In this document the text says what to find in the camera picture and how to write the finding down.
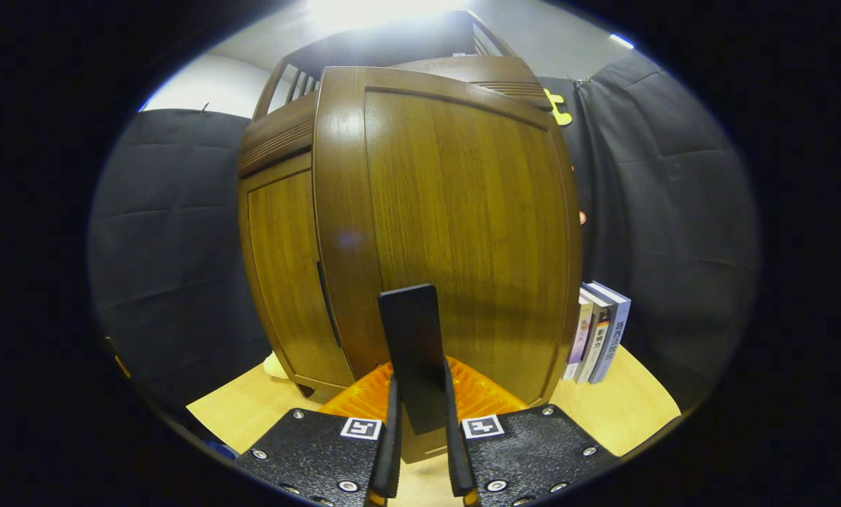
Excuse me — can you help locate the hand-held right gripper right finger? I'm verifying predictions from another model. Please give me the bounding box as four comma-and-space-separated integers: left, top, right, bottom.
443, 356, 622, 507

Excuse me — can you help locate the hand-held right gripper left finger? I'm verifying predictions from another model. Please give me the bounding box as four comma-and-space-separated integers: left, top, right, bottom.
234, 359, 401, 507

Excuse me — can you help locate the wooden shoe cabinet door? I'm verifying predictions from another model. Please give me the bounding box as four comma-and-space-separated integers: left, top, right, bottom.
239, 154, 356, 389
313, 65, 583, 463

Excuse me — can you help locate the wooden double-door shoe cabinet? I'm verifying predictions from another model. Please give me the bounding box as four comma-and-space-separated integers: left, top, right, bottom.
237, 11, 583, 463

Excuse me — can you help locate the purple cover book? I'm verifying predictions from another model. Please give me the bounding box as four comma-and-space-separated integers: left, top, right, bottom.
563, 295, 594, 383

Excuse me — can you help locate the blue and white book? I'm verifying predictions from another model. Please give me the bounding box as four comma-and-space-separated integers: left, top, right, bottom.
590, 282, 632, 385

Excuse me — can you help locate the black backdrop cloth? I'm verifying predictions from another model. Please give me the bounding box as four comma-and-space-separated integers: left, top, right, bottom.
88, 49, 759, 411

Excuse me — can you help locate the large rectangular ceiling light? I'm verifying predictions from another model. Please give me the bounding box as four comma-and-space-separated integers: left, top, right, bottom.
308, 0, 467, 30

